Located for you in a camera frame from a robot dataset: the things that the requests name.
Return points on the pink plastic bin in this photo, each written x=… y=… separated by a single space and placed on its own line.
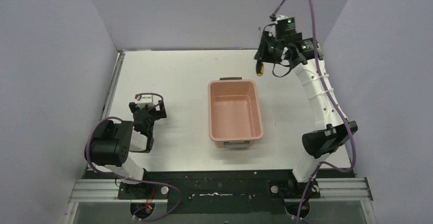
x=234 y=115

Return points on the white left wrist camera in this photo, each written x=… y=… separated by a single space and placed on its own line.
x=146 y=100

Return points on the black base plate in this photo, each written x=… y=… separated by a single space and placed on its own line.
x=267 y=191

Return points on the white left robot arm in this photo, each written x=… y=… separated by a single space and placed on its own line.
x=111 y=141

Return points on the black and yellow screwdriver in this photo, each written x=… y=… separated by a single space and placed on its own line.
x=259 y=68

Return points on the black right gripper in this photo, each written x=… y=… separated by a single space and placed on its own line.
x=262 y=55

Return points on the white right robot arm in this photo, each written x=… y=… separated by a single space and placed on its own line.
x=332 y=125

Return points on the aluminium front rail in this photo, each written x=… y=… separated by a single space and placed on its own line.
x=105 y=191

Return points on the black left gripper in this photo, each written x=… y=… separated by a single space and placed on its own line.
x=148 y=110

